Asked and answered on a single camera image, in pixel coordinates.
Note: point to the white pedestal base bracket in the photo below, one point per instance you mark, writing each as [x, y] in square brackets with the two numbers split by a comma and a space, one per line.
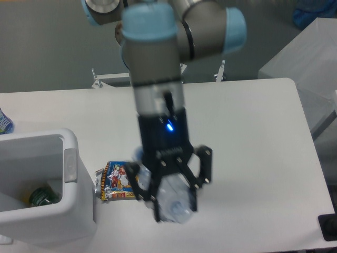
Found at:
[113, 77]

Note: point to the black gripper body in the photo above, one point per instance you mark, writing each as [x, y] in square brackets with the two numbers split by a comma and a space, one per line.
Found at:
[166, 145]

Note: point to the grey covered box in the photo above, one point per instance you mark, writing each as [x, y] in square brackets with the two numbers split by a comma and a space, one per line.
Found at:
[310, 61]

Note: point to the clear plastic water bottle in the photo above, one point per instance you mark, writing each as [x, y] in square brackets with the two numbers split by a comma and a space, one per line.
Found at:
[173, 195]

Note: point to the silver clamp bolt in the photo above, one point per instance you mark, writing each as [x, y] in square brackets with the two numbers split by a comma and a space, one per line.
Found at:
[220, 76]

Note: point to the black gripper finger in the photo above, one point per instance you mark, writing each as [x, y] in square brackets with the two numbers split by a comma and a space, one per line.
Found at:
[145, 183]
[205, 155]

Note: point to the white trash can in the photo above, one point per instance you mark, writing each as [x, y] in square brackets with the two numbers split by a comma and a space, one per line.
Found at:
[46, 158]

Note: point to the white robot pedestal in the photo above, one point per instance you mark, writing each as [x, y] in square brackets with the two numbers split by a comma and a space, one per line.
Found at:
[119, 33]

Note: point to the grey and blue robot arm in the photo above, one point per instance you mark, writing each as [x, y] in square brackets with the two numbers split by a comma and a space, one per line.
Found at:
[155, 39]

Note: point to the blue bag in corner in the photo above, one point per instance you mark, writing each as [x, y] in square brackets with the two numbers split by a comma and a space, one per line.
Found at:
[306, 12]

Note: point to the blue labelled bottle at edge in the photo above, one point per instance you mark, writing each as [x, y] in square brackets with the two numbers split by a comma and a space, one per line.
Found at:
[6, 124]

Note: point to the blue snack bag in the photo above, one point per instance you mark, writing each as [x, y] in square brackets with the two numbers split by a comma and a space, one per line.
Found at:
[112, 183]

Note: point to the black device at table edge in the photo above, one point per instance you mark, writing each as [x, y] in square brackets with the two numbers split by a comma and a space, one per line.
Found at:
[328, 226]

